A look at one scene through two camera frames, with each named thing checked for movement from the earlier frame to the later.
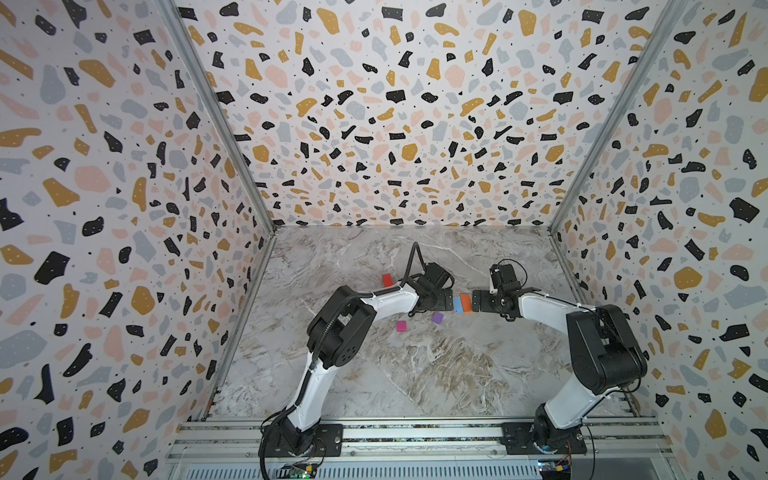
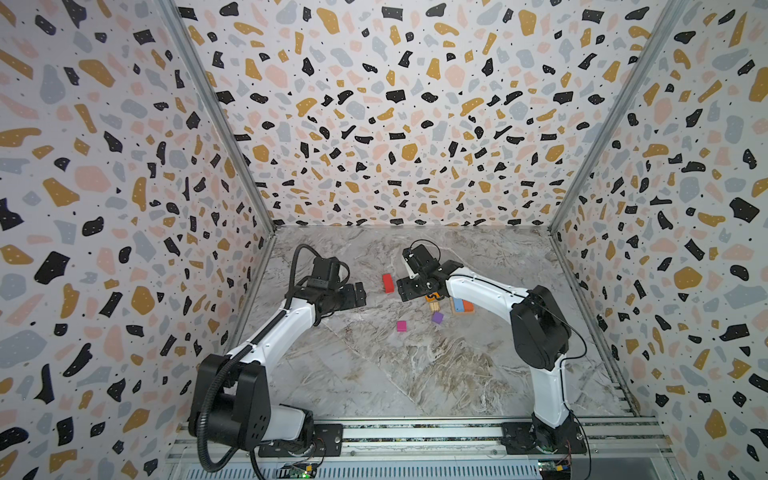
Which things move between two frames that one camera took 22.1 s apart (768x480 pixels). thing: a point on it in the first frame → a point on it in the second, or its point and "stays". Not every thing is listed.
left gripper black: x=440 y=301 → x=349 y=301
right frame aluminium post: x=674 y=11 stays
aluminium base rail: x=228 y=449 stays
